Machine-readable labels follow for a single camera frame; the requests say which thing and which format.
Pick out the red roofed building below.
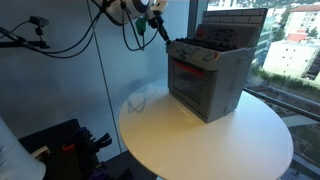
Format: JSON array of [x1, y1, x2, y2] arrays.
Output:
[[284, 4, 320, 38]]

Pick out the small black camera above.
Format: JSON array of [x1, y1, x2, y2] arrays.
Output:
[[29, 15, 50, 28]]

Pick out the purple handled tool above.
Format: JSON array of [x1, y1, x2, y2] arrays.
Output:
[[67, 127, 90, 142]]

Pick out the dark window railing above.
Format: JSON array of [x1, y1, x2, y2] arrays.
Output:
[[243, 87, 320, 123]]

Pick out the grey toy stove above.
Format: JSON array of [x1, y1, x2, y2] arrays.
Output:
[[165, 8, 269, 124]]

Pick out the black tool cart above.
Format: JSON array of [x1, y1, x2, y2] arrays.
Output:
[[18, 118, 134, 180]]

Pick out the orange handled tool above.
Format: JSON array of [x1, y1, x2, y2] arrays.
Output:
[[61, 142, 77, 153]]

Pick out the black hanging cable loop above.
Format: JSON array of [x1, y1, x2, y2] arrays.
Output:
[[119, 0, 160, 52]]

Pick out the white rounded object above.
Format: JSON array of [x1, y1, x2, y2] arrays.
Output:
[[0, 116, 47, 180]]

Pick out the dark window frame pillar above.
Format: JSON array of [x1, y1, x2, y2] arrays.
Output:
[[187, 0, 210, 38]]

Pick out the black pliers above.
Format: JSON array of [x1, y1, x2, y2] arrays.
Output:
[[92, 132, 113, 150]]

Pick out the long black cable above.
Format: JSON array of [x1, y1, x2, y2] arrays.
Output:
[[0, 6, 108, 60]]

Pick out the green plug connector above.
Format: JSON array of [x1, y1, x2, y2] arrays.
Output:
[[134, 17, 148, 37]]

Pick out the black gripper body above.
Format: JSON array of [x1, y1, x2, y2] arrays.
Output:
[[147, 11, 165, 32]]

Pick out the white office building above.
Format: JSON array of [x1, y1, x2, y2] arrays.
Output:
[[262, 39, 320, 86]]

